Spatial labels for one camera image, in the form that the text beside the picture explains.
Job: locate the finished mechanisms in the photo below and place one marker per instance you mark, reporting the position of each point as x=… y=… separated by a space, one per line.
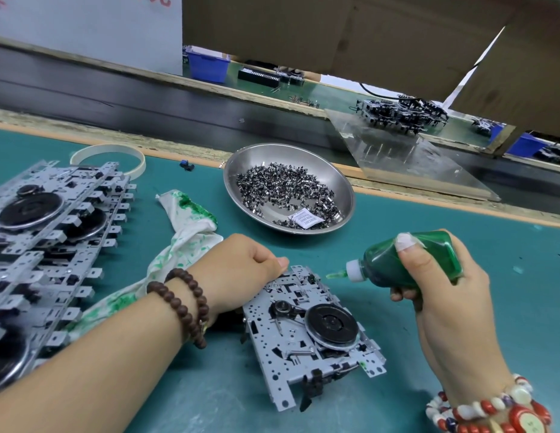
x=402 y=114

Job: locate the person's left forearm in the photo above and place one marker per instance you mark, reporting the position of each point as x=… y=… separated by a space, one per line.
x=81 y=374

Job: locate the pile of small metal parts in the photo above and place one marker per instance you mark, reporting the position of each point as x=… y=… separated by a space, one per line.
x=280 y=189

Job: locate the clear plastic sheet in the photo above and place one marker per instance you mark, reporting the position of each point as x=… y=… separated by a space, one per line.
x=415 y=167

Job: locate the green glue squeeze bottle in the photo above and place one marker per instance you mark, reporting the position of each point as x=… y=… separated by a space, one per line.
x=388 y=261

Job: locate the black flat box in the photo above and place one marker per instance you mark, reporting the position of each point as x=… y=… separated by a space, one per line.
x=258 y=77

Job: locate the person's left hand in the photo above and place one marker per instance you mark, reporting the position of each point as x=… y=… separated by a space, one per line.
x=235 y=275

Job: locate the blue plastic bin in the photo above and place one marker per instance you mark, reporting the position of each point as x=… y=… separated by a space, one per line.
x=209 y=67
x=526 y=146

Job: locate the person's right hand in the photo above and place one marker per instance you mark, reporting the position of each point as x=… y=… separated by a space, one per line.
x=460 y=329

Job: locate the white green-stained cloth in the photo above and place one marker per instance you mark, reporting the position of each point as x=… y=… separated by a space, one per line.
x=185 y=216

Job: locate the black conveyor belt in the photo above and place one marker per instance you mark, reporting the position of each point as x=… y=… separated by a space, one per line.
x=127 y=94

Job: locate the round metal bowl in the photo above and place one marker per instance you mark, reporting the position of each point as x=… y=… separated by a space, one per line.
x=253 y=153

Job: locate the brown cardboard panel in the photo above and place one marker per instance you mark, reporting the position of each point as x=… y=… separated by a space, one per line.
x=370 y=31

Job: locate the small blue cap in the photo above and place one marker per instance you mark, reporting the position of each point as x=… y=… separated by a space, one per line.
x=186 y=164

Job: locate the white paper sign red text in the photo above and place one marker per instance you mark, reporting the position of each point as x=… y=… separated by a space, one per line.
x=81 y=31

